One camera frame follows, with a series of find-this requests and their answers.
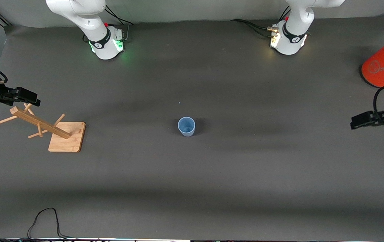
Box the wooden cup rack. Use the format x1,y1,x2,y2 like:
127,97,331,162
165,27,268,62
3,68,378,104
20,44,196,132
0,96,86,153

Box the light blue plastic cup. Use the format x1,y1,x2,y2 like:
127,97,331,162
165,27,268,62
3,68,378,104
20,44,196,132
178,117,196,137

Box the black arm base cables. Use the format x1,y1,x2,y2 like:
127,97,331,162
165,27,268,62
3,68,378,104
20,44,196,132
230,7,291,37
104,5,136,41

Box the dark grey table mat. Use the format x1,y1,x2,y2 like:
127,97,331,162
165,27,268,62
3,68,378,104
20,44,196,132
0,12,384,241

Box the black left arm base cables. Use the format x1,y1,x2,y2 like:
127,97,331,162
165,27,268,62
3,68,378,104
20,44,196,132
230,7,291,37

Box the looped black floor cable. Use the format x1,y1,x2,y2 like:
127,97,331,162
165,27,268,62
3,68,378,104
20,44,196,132
27,208,81,241

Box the black right arm base cables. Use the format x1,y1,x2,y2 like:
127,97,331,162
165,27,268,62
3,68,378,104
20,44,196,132
104,5,136,41

